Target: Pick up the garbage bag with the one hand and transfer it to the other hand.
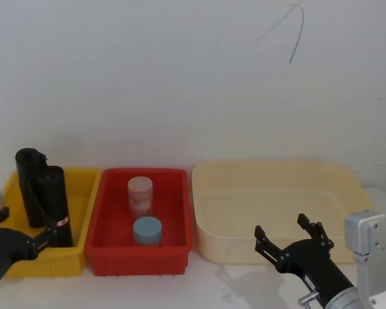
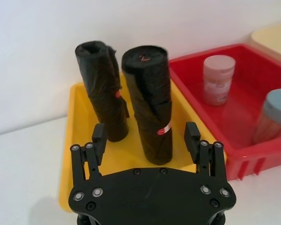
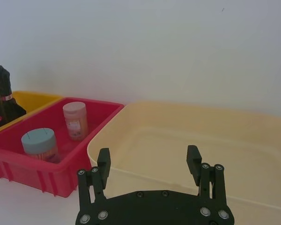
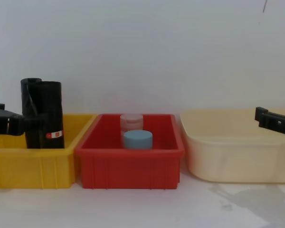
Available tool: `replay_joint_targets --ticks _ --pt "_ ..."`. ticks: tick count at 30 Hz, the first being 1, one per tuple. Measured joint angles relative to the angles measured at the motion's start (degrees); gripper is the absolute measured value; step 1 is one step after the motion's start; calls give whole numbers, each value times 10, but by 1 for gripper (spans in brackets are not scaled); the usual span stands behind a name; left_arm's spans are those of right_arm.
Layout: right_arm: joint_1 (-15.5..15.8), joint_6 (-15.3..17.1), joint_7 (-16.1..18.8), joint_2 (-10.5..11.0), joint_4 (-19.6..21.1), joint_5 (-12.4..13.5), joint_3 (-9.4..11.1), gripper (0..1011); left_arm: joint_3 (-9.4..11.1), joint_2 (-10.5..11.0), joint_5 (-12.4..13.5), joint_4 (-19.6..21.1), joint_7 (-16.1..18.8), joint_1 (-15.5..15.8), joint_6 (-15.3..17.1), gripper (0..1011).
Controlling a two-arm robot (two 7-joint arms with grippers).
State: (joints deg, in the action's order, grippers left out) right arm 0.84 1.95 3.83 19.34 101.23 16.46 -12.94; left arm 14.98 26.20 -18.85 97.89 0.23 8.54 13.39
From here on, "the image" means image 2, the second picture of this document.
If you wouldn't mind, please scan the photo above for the clear jar with blue lid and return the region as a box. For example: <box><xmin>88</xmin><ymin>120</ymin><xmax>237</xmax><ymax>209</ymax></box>
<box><xmin>252</xmin><ymin>88</ymin><xmax>281</xmax><ymax>145</ymax></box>

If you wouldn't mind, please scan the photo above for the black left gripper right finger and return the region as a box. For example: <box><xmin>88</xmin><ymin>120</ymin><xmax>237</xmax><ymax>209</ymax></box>
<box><xmin>184</xmin><ymin>121</ymin><xmax>228</xmax><ymax>185</ymax></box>

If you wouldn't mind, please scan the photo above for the thick black bag roll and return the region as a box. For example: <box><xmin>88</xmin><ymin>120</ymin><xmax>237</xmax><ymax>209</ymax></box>
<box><xmin>121</xmin><ymin>45</ymin><xmax>174</xmax><ymax>165</ymax></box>

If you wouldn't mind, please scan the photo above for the clear jar with pink lid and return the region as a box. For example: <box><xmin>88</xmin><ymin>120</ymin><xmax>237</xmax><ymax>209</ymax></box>
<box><xmin>202</xmin><ymin>54</ymin><xmax>237</xmax><ymax>107</ymax></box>

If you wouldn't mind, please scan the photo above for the cream plastic tray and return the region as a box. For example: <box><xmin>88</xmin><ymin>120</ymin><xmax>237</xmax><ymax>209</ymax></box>
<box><xmin>251</xmin><ymin>22</ymin><xmax>281</xmax><ymax>60</ymax></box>

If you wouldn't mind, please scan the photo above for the red plastic tray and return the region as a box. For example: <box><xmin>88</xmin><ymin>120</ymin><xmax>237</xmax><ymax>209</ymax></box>
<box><xmin>169</xmin><ymin>43</ymin><xmax>281</xmax><ymax>182</ymax></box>

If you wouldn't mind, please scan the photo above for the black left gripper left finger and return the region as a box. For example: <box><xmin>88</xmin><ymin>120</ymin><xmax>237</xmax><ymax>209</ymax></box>
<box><xmin>69</xmin><ymin>122</ymin><xmax>108</xmax><ymax>186</ymax></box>

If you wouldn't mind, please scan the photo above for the yellow plastic tray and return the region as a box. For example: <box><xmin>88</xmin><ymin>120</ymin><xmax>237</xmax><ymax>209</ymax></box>
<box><xmin>58</xmin><ymin>74</ymin><xmax>228</xmax><ymax>209</ymax></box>

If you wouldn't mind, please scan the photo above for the slim black bag roll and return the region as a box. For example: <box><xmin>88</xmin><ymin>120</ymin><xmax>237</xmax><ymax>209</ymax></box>
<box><xmin>74</xmin><ymin>41</ymin><xmax>131</xmax><ymax>143</ymax></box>

